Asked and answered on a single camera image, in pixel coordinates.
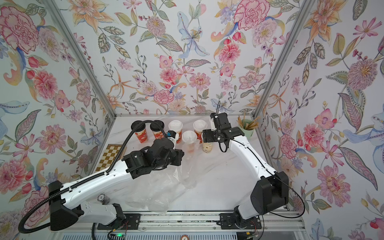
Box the wooden stir sticks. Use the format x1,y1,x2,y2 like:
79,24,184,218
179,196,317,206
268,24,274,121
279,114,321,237
237,115,260,131

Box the clear plastic carrier bag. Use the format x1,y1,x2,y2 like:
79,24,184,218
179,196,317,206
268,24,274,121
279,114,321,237
181,141,209,189

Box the white lid beige cup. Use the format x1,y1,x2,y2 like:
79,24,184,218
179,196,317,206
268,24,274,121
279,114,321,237
202,142,213,153

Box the wooden chessboard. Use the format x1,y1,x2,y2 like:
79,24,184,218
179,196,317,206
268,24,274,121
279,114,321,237
94,144,122,173

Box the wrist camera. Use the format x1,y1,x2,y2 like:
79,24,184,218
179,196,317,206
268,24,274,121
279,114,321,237
210,113,231,131
167,130,180,148

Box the black lid red cup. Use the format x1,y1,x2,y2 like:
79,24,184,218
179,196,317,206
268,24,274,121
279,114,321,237
150,120,165,140
131,121,148,144

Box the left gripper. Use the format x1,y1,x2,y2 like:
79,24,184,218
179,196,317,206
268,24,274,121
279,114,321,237
153,147,188,169

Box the green cup holder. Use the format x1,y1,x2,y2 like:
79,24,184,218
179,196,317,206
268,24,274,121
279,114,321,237
238,119,255,139

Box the black corrugated cable conduit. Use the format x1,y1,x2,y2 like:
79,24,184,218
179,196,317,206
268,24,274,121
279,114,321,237
17,119,167,234

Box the white lid red back cup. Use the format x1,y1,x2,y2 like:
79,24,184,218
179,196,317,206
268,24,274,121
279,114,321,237
193,120,208,144

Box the white lid floral cup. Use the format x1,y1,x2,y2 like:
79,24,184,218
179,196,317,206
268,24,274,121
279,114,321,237
182,131,197,154

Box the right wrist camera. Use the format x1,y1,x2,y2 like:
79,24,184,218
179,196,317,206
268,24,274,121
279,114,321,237
210,113,231,131

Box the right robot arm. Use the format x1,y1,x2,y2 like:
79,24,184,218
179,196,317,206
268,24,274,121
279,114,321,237
202,113,290,229

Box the white lid red cup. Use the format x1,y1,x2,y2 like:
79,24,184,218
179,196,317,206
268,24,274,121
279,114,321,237
193,120,208,144
169,120,183,144

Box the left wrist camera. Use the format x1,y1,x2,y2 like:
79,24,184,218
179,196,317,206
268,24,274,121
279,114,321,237
167,130,180,148

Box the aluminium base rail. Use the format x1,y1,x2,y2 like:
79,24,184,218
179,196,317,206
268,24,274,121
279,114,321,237
62,210,307,233

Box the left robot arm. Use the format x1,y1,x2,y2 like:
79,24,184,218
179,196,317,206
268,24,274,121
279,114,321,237
50,138,185,231

